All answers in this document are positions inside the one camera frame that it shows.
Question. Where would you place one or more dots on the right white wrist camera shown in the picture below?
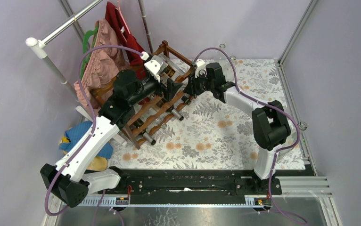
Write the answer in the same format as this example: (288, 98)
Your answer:
(198, 65)

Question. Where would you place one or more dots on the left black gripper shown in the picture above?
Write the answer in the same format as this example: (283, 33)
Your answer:
(168, 92)

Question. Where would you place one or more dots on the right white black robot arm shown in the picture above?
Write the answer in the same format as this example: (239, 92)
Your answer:
(270, 126)

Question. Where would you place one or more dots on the floral tablecloth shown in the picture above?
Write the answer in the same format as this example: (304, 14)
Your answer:
(213, 135)

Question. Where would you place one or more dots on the green wine bottle brown label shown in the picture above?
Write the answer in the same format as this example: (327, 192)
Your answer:
(145, 134)

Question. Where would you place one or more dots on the green clothes hanger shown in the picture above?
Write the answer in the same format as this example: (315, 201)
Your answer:
(88, 42)

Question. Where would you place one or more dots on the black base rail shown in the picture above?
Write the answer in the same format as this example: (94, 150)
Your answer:
(188, 181)

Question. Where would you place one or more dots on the blue cloth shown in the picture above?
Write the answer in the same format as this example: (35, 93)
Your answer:
(74, 134)

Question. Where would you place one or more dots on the brown wooden wine rack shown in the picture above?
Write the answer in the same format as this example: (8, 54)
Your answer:
(168, 103)

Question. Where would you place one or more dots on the clear bottle dark label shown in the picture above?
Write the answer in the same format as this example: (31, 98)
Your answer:
(302, 125)

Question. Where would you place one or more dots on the white slotted cable duct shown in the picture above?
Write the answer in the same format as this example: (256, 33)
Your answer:
(187, 200)

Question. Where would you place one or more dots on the silver clothes rail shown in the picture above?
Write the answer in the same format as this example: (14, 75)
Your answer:
(37, 46)

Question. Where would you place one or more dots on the clear bottle black cap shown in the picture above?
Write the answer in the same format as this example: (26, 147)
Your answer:
(186, 100)
(172, 71)

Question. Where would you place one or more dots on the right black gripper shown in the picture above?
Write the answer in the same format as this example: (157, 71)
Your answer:
(191, 88)

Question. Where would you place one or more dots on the pink hanging garment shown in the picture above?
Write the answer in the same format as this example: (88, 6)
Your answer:
(104, 64)

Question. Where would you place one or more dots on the green wine bottle silver neck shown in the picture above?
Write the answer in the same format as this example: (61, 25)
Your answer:
(175, 112)

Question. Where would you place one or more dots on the clear bottle black cap front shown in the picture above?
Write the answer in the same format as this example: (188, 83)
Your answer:
(186, 100)

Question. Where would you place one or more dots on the red hanging garment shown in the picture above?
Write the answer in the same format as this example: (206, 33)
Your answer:
(125, 37)

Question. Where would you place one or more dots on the yellow cloth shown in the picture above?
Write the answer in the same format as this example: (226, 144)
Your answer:
(97, 164)

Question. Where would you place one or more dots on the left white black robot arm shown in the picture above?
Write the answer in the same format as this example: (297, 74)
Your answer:
(67, 178)

